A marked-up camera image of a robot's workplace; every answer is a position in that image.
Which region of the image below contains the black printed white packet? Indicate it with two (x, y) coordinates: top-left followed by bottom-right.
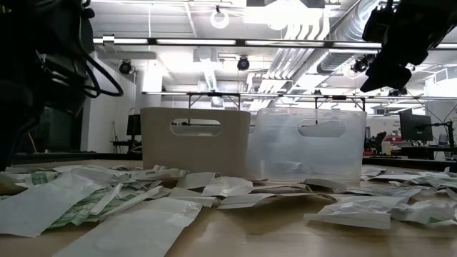
(337, 185), (423, 198)
(274, 160), (311, 176)

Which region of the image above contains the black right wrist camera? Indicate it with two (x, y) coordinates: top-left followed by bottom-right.
(362, 4), (396, 44)

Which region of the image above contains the dark office desk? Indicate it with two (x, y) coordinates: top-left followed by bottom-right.
(110, 140), (144, 154)

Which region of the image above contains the black overhead frame bar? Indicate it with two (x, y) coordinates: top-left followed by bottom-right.
(93, 36), (457, 51)

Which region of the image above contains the black framed table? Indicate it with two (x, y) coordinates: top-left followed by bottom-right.
(313, 94), (367, 112)
(187, 91), (241, 110)

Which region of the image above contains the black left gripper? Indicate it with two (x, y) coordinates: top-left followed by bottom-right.
(0, 80), (49, 172)

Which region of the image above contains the clear plastic bin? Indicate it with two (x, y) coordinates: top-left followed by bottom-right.
(248, 108), (368, 183)

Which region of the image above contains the grey plastic bin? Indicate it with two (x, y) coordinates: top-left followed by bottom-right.
(140, 106), (252, 178)

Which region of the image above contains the black computer monitor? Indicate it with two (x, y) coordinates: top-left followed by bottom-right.
(126, 114), (143, 136)
(399, 113), (434, 142)

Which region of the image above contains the narrow white paper strip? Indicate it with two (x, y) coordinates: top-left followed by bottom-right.
(89, 182), (124, 216)
(99, 185), (164, 219)

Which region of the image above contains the long green printed packet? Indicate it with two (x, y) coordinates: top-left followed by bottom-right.
(130, 164), (190, 182)

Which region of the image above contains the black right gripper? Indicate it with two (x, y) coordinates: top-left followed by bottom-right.
(360, 0), (430, 93)

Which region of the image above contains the silver ventilation duct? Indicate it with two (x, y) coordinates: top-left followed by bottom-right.
(316, 0), (379, 74)

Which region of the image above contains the white hanging ring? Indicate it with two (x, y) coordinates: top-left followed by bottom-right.
(209, 6), (231, 30)

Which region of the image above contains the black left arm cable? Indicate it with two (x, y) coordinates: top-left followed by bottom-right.
(76, 49), (124, 99)

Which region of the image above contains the long white paper packet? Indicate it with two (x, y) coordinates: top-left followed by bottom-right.
(216, 192), (278, 211)
(303, 195), (408, 231)
(201, 176), (254, 198)
(0, 172), (105, 238)
(53, 197), (204, 257)
(176, 172), (216, 191)

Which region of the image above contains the small white crumpled packet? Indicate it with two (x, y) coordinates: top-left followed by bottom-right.
(388, 198), (457, 226)

